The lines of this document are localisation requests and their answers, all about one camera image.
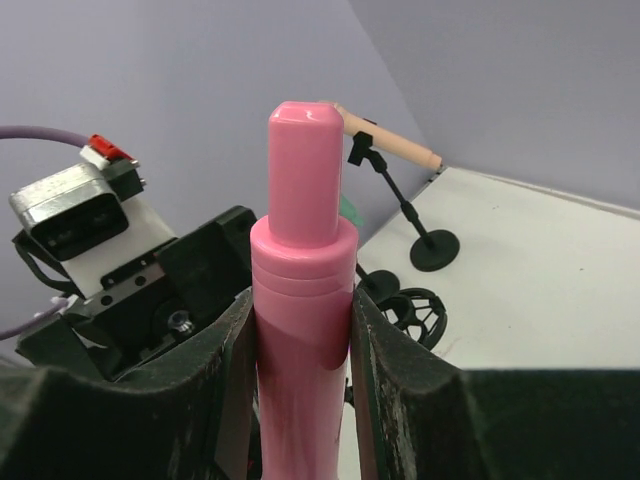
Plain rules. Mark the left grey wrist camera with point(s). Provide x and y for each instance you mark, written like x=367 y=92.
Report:
x=89 y=219

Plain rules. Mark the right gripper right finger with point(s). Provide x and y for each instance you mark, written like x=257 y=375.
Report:
x=419 y=417

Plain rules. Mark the pink toy microphone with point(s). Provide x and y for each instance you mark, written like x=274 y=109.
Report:
x=303 y=256

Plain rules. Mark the black tripod microphone stand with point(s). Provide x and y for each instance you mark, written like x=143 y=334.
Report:
x=419 y=313

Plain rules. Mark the teal toy microphone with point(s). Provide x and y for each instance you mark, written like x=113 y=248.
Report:
x=348 y=210

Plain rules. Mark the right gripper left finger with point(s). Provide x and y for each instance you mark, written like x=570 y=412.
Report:
x=185 y=415

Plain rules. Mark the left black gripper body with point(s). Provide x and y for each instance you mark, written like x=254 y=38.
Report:
x=149 y=305

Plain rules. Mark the beige toy microphone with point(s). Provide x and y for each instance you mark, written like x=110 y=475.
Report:
x=388 y=141

